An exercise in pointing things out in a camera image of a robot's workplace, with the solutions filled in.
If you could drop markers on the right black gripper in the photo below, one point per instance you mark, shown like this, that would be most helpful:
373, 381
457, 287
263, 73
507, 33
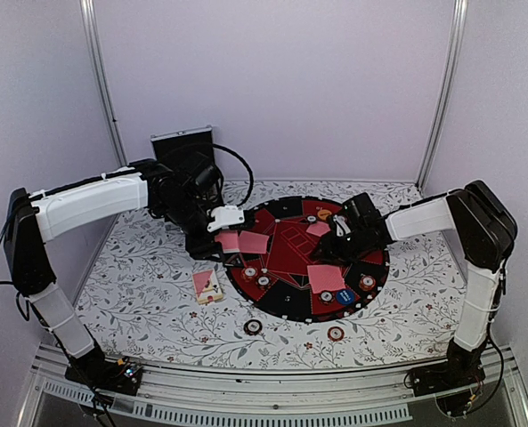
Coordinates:
329, 250

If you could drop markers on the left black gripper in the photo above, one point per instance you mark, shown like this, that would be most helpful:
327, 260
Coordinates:
204, 248

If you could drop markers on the orange big blind button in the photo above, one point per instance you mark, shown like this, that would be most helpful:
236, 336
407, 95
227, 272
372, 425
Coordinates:
323, 214

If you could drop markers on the red playing card deck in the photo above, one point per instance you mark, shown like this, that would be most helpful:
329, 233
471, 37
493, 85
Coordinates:
229, 241

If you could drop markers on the orange chips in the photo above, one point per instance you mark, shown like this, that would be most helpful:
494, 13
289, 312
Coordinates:
367, 283
249, 273

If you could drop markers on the single red dealt card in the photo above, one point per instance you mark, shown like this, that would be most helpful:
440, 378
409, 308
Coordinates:
253, 243

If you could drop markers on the blue small blind button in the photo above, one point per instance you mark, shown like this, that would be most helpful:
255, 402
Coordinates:
345, 296

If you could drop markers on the orange chip stack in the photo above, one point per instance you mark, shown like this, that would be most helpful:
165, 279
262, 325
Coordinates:
336, 334

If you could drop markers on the dark red chip stack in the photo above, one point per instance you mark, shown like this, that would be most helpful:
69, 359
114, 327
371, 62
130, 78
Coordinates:
253, 327

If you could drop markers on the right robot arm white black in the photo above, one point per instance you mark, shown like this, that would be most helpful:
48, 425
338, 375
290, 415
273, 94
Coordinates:
486, 232

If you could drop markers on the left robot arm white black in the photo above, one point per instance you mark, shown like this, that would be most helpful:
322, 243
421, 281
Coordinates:
50, 231

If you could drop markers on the aluminium poker case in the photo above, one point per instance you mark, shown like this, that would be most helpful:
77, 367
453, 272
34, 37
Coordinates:
192, 152

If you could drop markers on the playing card box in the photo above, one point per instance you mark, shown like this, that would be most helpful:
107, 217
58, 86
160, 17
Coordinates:
207, 288

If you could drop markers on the round red black poker mat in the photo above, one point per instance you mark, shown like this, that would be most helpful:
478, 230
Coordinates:
289, 295

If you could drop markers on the floral white table cloth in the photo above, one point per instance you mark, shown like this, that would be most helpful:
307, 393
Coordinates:
139, 300

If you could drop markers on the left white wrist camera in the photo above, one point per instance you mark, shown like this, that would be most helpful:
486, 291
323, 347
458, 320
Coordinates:
225, 216

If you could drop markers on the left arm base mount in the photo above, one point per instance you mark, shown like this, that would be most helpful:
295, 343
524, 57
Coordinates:
100, 374

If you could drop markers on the front aluminium rail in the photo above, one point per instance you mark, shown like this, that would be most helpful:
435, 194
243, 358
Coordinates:
173, 395

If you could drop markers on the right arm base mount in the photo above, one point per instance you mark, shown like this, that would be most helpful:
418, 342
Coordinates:
455, 392

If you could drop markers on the left aluminium frame post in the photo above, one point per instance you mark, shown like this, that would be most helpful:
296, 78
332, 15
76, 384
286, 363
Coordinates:
95, 52

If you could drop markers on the aluminium frame post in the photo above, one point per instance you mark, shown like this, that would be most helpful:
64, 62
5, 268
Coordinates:
454, 46
95, 52

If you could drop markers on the right aluminium frame post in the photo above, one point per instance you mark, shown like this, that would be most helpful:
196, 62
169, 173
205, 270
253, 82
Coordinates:
454, 46

